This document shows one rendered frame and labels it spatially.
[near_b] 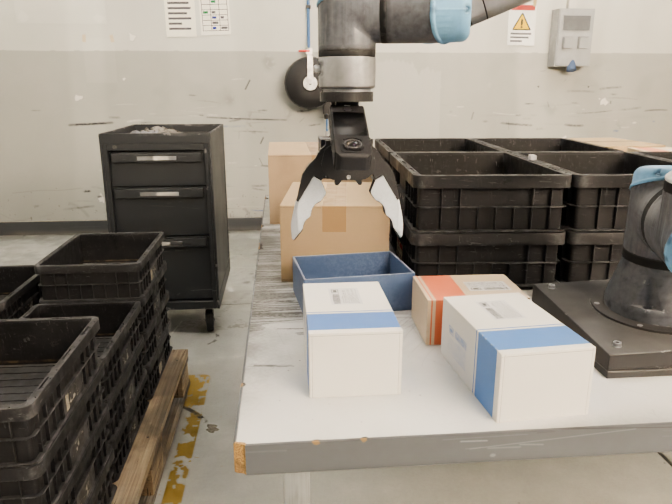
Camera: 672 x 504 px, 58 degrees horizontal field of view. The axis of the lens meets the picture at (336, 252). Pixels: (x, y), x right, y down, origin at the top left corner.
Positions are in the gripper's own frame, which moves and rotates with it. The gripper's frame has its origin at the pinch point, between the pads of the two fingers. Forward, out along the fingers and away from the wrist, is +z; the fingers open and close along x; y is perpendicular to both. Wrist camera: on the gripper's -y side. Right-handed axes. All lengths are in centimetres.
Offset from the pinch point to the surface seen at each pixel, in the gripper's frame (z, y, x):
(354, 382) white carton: 16.3, -9.9, 0.1
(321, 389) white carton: 17.1, -9.9, 4.4
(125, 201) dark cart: 26, 177, 75
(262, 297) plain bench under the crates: 18.1, 29.2, 13.1
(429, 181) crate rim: -3.8, 28.2, -18.2
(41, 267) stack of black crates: 29, 90, 77
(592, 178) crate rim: -4, 26, -49
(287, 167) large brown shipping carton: 1, 92, 7
